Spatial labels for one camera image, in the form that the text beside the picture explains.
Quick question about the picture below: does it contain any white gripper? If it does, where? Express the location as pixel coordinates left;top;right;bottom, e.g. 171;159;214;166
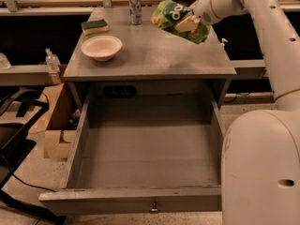
174;0;220;32

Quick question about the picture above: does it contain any green rice chip bag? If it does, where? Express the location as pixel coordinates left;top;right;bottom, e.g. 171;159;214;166
151;0;210;44

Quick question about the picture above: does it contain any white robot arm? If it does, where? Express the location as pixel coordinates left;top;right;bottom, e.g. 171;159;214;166
192;0;300;225

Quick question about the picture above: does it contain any open grey drawer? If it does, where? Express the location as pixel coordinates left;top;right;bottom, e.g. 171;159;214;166
39;93;223;216

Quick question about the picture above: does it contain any metal drawer knob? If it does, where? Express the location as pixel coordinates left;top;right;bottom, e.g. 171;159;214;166
150;201;159;213

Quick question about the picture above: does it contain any grey wooden cabinet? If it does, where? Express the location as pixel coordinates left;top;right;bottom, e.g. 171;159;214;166
63;7;237;111

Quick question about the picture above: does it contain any silver drink can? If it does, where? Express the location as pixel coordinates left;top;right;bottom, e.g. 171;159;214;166
128;0;143;25

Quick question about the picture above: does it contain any white bowl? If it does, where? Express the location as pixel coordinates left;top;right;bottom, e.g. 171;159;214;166
81;36;122;62

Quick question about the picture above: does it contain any green yellow sponge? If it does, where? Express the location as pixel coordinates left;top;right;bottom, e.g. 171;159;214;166
82;19;109;36

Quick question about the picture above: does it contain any clear sanitizer pump bottle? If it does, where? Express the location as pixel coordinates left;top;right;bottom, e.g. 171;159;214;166
45;48;61;84

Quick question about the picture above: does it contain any cardboard box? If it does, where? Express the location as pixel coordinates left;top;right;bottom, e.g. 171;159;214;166
29;82;78;158

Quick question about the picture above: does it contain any black chair frame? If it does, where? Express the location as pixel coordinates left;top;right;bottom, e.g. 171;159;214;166
0;89;66;225

